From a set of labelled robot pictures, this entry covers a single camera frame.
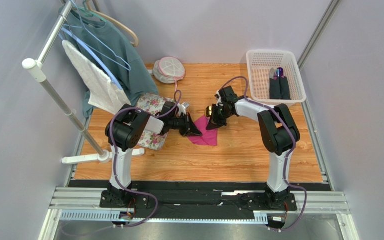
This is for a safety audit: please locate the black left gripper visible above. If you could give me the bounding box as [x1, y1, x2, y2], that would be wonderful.
[169, 112, 203, 137]

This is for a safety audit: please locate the magenta paper napkin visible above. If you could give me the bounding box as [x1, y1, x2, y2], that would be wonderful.
[187, 115, 218, 146]

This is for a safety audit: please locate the iridescent gold spoon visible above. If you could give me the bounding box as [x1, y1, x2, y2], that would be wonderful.
[205, 106, 213, 119]

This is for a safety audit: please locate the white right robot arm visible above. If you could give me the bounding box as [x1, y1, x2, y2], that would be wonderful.
[205, 86, 301, 209]

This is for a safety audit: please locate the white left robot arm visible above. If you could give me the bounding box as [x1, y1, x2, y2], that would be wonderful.
[100, 101, 203, 208]

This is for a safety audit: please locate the dark rolled napkin bundle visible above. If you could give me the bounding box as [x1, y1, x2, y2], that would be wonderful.
[269, 67, 291, 100]

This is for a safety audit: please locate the floral cloth mat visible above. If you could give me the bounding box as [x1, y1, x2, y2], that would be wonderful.
[136, 93, 175, 151]

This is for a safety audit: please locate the white mesh laundry pouch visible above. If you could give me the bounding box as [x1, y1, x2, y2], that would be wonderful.
[152, 56, 186, 92]

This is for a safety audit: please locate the white plastic basket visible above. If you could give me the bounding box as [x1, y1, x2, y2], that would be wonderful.
[246, 49, 307, 107]

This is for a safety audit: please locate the white towel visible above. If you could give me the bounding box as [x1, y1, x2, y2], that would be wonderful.
[62, 40, 131, 115]

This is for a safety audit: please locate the blue clothes hanger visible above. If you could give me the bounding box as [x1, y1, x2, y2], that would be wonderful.
[58, 11, 132, 90]

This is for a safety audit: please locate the wooden clothes hanger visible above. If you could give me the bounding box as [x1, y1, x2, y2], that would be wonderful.
[83, 0, 140, 48]

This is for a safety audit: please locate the teal t-shirt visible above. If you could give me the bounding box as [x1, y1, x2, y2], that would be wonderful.
[60, 9, 159, 117]

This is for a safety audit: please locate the metal clothes rack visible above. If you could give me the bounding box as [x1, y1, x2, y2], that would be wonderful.
[22, 2, 145, 165]

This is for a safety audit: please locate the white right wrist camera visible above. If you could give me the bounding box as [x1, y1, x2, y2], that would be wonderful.
[214, 89, 222, 100]

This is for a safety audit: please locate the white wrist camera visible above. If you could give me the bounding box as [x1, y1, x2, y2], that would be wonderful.
[214, 89, 222, 100]
[177, 102, 190, 117]

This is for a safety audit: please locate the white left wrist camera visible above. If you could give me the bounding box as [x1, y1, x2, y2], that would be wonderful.
[177, 102, 190, 117]

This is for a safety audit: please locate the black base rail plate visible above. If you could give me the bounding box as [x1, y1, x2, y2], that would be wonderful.
[99, 181, 298, 220]

